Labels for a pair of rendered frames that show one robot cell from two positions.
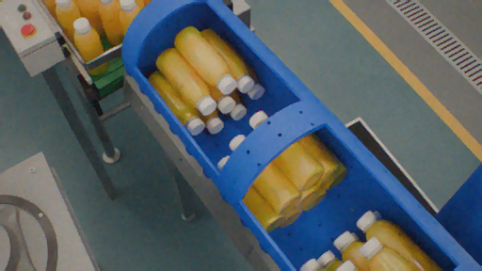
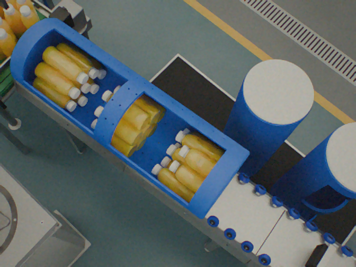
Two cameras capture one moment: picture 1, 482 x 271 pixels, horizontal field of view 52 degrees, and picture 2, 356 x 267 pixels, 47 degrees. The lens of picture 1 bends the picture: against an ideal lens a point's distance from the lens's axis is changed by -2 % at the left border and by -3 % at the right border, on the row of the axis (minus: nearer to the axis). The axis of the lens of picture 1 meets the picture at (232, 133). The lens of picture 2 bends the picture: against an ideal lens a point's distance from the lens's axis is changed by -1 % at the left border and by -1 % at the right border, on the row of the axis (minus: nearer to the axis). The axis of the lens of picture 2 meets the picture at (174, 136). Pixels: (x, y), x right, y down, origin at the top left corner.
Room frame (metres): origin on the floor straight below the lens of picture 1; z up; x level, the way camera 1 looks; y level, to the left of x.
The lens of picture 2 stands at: (-0.09, -0.06, 2.46)
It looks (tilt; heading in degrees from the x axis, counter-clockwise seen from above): 71 degrees down; 338
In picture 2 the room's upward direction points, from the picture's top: 4 degrees clockwise
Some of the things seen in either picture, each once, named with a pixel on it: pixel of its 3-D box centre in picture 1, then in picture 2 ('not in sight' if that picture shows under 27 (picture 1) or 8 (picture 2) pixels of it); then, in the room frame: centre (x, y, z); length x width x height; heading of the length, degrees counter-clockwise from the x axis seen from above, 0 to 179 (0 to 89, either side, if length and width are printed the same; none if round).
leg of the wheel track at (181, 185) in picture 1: (181, 183); (70, 133); (0.81, 0.20, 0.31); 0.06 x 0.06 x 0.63; 34
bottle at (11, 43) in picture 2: (133, 25); (8, 45); (0.98, 0.27, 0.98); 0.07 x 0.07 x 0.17
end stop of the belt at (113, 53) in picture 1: (150, 33); (21, 47); (0.97, 0.22, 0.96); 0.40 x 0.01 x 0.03; 124
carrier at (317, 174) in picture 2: not in sight; (320, 183); (0.07, -0.89, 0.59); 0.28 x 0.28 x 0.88
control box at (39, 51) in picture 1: (27, 32); not in sight; (0.91, 0.54, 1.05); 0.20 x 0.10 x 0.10; 34
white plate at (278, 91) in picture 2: not in sight; (278, 91); (0.42, -0.69, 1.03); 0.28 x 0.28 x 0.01
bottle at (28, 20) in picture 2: not in sight; (31, 23); (1.06, 0.16, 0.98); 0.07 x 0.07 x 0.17
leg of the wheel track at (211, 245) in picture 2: not in sight; (215, 242); (0.00, -0.35, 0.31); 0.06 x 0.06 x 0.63; 34
